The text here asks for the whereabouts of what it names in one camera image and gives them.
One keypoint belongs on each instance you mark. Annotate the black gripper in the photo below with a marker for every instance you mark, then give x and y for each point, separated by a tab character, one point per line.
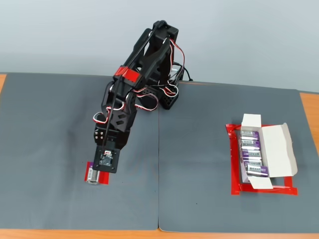
99	136

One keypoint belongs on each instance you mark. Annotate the silver purple nine-volt battery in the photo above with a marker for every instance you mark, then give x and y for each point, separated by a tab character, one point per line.
249	135
250	154
250	144
91	176
254	163
256	171

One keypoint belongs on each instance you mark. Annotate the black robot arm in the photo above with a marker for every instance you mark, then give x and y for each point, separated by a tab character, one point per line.
149	57

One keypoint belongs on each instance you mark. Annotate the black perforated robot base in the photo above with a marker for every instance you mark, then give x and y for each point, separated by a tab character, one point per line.
170	100

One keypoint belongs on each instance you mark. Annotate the white cardboard box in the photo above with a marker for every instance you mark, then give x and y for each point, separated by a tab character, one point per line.
276	149

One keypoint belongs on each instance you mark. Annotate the red tape patch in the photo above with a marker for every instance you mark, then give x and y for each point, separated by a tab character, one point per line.
104	178

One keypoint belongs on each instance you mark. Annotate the red tape band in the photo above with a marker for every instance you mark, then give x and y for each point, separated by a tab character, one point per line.
128	74

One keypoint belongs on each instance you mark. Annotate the grey table mat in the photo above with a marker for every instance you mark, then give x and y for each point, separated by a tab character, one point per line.
49	124
199	161

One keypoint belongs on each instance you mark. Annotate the wrist camera module black mount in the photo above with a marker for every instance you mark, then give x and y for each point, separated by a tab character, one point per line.
106	160

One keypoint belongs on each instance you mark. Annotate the red tape frame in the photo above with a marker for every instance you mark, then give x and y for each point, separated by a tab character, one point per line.
235	174

